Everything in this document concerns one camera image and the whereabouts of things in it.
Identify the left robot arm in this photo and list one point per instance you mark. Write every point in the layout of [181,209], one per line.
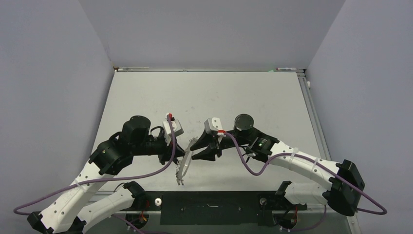
[72,212]

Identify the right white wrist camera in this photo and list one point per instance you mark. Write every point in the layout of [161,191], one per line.
[213,126]

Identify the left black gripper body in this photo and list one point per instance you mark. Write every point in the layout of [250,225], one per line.
[158,146]

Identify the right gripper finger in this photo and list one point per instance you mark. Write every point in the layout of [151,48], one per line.
[208,154]
[204,141]

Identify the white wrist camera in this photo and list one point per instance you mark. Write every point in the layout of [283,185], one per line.
[213,126]
[176,128]

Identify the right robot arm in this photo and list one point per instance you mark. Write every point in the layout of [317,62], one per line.
[337,185]

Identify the aluminium rail back edge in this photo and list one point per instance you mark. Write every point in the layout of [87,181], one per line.
[148,69]

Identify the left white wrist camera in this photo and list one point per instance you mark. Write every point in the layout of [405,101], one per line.
[176,128]

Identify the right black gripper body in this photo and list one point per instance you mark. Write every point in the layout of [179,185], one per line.
[226,142]

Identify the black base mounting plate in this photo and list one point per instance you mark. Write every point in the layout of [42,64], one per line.
[263,208]

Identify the large grey keyring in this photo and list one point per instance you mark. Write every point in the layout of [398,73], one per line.
[184,163]

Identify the aluminium rail right side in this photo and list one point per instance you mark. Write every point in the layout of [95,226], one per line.
[314,122]

